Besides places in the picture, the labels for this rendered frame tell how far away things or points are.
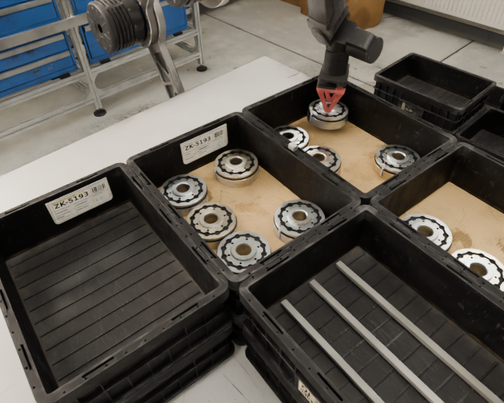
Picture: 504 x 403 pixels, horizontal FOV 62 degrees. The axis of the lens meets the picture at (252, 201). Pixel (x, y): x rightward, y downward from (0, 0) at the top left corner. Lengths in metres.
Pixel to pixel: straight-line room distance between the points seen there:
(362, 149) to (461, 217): 0.29
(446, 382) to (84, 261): 0.67
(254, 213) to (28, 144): 2.11
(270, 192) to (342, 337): 0.37
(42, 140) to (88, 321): 2.11
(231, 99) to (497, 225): 0.93
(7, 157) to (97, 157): 1.49
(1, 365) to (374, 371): 0.69
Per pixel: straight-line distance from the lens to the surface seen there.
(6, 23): 2.59
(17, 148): 2.84
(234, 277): 0.67
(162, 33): 1.69
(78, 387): 0.64
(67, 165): 1.36
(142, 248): 0.87
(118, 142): 1.39
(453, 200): 1.01
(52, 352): 0.80
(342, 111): 1.12
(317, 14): 0.91
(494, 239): 0.96
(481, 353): 0.80
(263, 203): 0.92
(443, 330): 0.80
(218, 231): 0.83
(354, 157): 1.06
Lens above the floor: 1.48
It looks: 45 degrees down
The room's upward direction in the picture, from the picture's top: 2 degrees counter-clockwise
